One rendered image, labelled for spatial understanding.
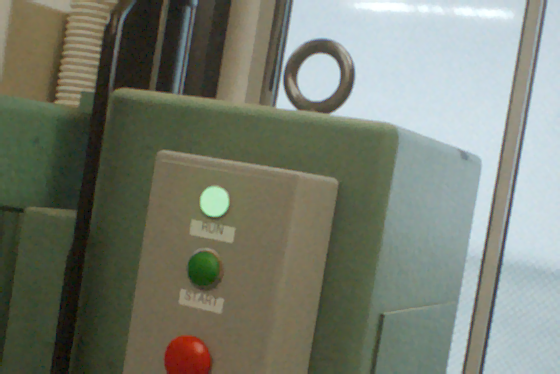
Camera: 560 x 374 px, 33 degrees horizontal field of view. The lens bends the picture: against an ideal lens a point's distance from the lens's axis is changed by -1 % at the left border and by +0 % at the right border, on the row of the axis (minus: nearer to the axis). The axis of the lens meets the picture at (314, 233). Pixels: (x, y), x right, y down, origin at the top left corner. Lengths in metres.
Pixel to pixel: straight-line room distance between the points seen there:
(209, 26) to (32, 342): 1.56
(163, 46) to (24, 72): 1.63
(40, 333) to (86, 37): 1.63
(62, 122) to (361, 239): 0.32
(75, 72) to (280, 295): 1.84
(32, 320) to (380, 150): 0.33
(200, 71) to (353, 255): 1.69
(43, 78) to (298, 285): 1.93
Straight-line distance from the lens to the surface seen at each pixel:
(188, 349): 0.56
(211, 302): 0.56
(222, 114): 0.63
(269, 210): 0.54
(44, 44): 2.45
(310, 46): 0.73
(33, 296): 0.77
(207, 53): 2.25
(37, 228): 0.77
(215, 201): 0.55
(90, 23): 2.36
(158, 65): 0.78
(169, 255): 0.58
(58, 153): 0.81
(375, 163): 0.58
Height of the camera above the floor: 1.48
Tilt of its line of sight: 3 degrees down
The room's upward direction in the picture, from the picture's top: 9 degrees clockwise
